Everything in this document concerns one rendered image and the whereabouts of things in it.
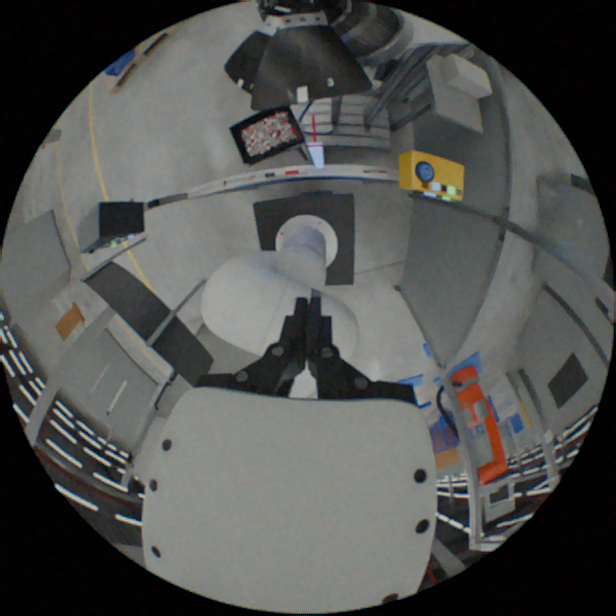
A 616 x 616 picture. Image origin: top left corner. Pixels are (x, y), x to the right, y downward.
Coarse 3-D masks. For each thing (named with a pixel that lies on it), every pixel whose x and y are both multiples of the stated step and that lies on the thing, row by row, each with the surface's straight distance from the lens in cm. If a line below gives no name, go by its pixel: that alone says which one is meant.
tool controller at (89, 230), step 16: (96, 208) 68; (112, 208) 68; (128, 208) 71; (80, 224) 85; (96, 224) 66; (112, 224) 66; (128, 224) 69; (144, 224) 73; (80, 240) 84; (96, 240) 67; (112, 240) 74
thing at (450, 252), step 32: (480, 64) 119; (416, 128) 165; (448, 128) 128; (480, 160) 103; (480, 192) 100; (416, 224) 154; (448, 224) 118; (480, 224) 97; (416, 256) 153; (448, 256) 116; (480, 256) 96; (416, 288) 152; (448, 288) 115; (480, 288) 95; (448, 320) 115; (448, 352) 116
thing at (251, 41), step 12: (252, 36) 67; (264, 36) 65; (240, 48) 71; (252, 48) 67; (264, 48) 65; (228, 60) 77; (240, 60) 72; (252, 60) 68; (228, 72) 78; (240, 72) 73; (252, 72) 69
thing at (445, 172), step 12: (408, 156) 51; (420, 156) 51; (432, 156) 52; (408, 168) 51; (432, 168) 52; (444, 168) 54; (456, 168) 56; (408, 180) 51; (420, 180) 50; (432, 180) 52; (444, 180) 54; (456, 180) 56; (432, 192) 52; (444, 192) 53
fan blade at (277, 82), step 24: (288, 48) 45; (312, 48) 44; (336, 48) 44; (264, 72) 44; (288, 72) 41; (312, 72) 39; (336, 72) 39; (360, 72) 38; (264, 96) 42; (288, 96) 39; (312, 96) 37; (336, 96) 36
